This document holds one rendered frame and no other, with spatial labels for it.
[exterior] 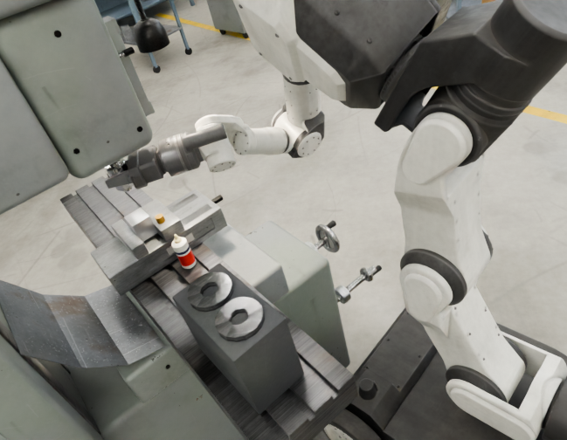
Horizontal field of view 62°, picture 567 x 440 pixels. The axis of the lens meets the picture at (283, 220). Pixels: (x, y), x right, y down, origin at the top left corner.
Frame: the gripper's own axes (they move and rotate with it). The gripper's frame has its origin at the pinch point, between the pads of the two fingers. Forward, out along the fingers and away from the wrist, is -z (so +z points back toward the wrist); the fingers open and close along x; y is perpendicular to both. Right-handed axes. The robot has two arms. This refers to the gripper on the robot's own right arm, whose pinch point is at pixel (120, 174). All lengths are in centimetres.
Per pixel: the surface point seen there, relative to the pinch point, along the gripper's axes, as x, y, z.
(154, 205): -14.3, 20.5, 0.3
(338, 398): 51, 35, 30
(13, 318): 16.9, 16.7, -31.8
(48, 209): -211, 122, -116
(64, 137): 12.3, -17.4, -2.5
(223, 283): 33.1, 11.8, 16.5
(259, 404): 50, 29, 16
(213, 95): -317, 124, 23
